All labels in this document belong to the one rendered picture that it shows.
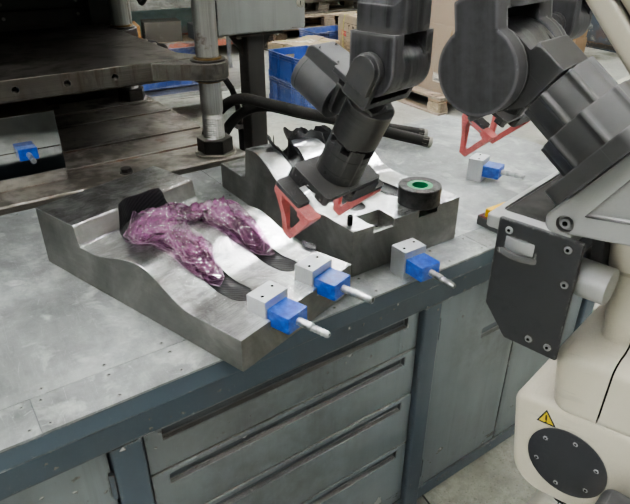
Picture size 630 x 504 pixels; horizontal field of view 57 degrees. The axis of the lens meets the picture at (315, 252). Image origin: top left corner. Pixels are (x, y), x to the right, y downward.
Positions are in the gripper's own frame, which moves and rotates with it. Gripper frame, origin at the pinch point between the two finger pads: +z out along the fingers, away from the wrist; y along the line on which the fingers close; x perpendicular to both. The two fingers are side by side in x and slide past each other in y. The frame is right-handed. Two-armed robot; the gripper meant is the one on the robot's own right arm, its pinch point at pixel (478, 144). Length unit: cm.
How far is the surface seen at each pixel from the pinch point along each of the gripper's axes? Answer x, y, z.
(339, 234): -3.7, 25.7, 16.1
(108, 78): -80, 24, 39
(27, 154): -74, 47, 51
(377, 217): -3.0, 16.4, 15.3
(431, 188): 0.0, 8.5, 8.0
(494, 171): -1.8, -29.4, 19.2
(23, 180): -74, 48, 59
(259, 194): -27.3, 20.1, 30.9
